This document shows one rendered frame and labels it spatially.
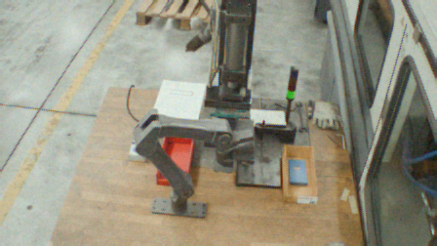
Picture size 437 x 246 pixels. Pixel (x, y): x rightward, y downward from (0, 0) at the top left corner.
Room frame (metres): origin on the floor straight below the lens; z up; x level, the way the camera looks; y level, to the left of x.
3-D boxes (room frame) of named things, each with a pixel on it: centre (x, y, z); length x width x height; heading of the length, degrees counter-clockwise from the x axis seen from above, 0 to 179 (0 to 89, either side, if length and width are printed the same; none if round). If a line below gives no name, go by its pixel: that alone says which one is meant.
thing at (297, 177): (1.41, -0.30, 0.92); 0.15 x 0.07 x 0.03; 0
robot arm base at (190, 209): (1.19, 0.14, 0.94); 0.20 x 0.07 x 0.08; 89
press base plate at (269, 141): (1.66, -0.05, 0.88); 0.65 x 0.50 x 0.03; 89
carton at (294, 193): (1.38, -0.31, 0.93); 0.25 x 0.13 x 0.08; 179
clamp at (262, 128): (1.61, -0.20, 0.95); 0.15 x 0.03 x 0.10; 89
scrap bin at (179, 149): (1.42, 0.18, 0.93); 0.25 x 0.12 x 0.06; 179
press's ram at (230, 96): (1.65, -0.01, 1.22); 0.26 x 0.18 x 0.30; 179
